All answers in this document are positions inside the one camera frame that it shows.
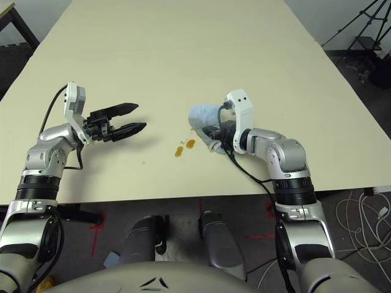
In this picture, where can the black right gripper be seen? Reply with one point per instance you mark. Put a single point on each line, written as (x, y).
(214, 132)

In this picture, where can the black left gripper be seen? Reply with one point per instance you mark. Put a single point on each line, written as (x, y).
(99, 126)

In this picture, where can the blue fluffy rag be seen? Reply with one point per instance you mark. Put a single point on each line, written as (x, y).
(201, 114)

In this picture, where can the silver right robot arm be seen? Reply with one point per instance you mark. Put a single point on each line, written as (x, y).
(284, 152)

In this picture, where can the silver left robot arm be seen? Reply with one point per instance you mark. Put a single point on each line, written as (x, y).
(46, 152)

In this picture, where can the brown liquid drop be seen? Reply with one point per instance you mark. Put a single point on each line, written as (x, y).
(190, 143)
(179, 151)

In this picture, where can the black table base bar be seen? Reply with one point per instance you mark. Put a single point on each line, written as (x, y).
(79, 215)

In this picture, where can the grey right robot leg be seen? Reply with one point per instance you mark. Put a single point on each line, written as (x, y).
(221, 244)

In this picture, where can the grey robot leg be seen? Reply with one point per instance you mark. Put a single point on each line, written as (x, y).
(221, 244)
(139, 241)

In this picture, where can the grey left robot leg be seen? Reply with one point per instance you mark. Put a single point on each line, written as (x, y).
(139, 241)

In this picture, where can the black foam floor mat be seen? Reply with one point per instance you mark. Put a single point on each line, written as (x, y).
(12, 67)

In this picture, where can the blue floor scrap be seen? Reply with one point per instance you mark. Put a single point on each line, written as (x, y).
(111, 260)

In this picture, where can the beige robot torso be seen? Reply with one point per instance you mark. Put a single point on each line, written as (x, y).
(152, 277)

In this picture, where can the side table with black legs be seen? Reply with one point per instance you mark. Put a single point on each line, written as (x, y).
(6, 9)

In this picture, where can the yellow floor object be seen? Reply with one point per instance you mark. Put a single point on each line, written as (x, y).
(46, 284)

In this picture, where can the white power adapter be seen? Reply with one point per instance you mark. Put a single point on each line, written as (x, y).
(382, 212)

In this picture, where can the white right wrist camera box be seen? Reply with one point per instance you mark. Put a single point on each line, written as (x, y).
(242, 107)

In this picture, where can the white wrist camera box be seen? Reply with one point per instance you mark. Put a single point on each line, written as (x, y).
(71, 94)
(242, 107)

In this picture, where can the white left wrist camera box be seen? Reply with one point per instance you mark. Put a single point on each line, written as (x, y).
(71, 94)

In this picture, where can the black camera tripod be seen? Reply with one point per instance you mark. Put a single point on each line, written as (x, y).
(372, 16)

